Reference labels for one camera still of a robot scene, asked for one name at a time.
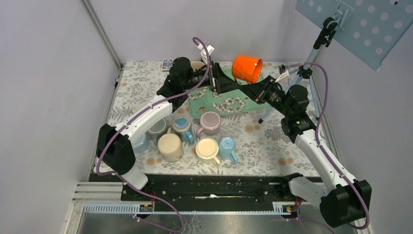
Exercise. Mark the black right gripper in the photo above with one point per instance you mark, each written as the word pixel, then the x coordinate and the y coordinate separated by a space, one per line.
pixel 258 91

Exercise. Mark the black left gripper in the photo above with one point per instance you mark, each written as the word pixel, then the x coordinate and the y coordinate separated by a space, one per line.
pixel 219 83

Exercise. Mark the orange mug with black handle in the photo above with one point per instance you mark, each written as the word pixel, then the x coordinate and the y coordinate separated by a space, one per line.
pixel 247 68

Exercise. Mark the lilac mug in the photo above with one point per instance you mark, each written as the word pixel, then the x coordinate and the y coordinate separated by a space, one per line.
pixel 210 123

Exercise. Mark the light blue faceted mug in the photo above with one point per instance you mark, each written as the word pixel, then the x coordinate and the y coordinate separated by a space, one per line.
pixel 227 147

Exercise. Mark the beige seahorse print mug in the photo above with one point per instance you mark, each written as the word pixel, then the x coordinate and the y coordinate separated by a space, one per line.
pixel 198 66

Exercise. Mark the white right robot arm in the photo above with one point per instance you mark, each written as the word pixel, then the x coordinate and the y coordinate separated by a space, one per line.
pixel 343 199

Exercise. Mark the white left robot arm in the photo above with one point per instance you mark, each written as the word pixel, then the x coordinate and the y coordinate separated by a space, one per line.
pixel 114 146

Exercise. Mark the blue butterfly mug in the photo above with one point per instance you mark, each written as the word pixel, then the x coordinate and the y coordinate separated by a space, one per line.
pixel 182 127

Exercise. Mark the cream yellow mug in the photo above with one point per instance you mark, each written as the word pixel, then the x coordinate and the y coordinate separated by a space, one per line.
pixel 207 151

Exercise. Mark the grey mug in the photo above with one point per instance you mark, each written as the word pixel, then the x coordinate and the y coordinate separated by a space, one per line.
pixel 158 130

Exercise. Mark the beige cartoon print mug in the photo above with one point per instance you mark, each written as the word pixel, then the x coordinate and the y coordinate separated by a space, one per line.
pixel 170 146

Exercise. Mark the pale blue ribbed mug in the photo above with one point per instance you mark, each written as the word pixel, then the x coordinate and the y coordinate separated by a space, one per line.
pixel 141 144

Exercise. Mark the green floral bird tray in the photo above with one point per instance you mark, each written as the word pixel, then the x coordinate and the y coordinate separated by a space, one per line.
pixel 203 100

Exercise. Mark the floral tablecloth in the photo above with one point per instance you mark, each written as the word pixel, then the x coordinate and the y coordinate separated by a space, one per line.
pixel 262 148

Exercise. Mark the playing card box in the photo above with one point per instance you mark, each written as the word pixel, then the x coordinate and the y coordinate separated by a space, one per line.
pixel 166 64

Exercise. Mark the light blue tripod stand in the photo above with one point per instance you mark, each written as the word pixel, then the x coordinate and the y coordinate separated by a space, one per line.
pixel 328 30

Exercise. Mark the blue dotted panel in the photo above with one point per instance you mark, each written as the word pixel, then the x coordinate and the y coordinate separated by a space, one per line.
pixel 367 28

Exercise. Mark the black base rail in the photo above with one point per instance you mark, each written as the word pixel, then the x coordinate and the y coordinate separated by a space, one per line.
pixel 193 191

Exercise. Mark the white slotted cable duct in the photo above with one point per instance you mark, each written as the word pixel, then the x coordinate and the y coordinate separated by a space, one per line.
pixel 271 208

